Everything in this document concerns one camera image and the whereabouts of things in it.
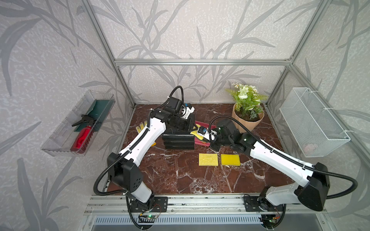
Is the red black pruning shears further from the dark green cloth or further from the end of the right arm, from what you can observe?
the end of the right arm

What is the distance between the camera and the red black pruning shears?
566 millimetres

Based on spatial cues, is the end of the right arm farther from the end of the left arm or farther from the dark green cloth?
the dark green cloth

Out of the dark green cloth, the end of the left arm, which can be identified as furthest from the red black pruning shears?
the end of the left arm

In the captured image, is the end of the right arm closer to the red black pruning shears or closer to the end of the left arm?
the end of the left arm

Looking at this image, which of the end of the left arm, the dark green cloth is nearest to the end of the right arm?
the end of the left arm

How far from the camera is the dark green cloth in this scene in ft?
2.14
